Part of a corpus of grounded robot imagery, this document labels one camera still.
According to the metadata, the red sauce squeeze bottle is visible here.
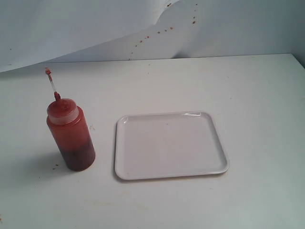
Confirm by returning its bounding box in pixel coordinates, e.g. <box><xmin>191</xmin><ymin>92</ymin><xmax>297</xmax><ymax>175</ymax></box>
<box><xmin>45</xmin><ymin>68</ymin><xmax>96</xmax><ymax>171</ymax></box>

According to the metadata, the white rectangular plastic tray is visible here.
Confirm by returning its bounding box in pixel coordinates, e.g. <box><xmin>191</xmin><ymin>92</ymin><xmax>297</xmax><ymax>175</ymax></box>
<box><xmin>114</xmin><ymin>111</ymin><xmax>230</xmax><ymax>181</ymax></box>

